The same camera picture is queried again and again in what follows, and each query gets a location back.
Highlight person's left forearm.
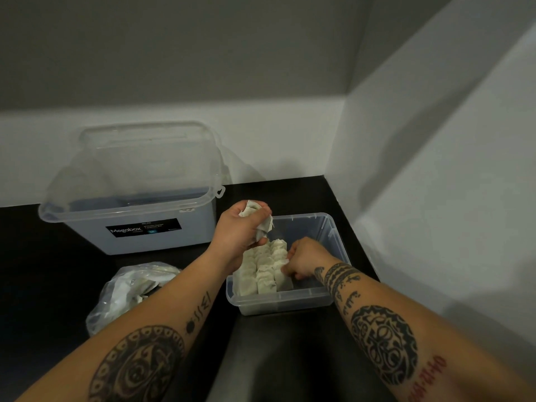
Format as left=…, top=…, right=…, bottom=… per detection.
left=16, top=255, right=235, bottom=402

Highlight person's right hand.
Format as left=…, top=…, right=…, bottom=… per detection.
left=280, top=236, right=339, bottom=284

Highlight clear storage box lid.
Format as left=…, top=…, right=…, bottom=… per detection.
left=44, top=121, right=226, bottom=212

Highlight clear plastic bag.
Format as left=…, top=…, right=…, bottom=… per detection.
left=85, top=262, right=182, bottom=338

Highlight small clear plastic bin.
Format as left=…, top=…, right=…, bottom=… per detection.
left=226, top=212, right=352, bottom=317

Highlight rows of white tea bags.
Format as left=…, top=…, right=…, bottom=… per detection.
left=231, top=238, right=294, bottom=299

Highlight person's right forearm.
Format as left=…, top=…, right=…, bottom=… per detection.
left=318, top=261, right=536, bottom=402

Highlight person's left hand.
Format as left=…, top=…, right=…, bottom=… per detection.
left=207, top=199, right=274, bottom=275

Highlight large clear storage box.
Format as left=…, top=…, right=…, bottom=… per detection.
left=38, top=186, right=226, bottom=256

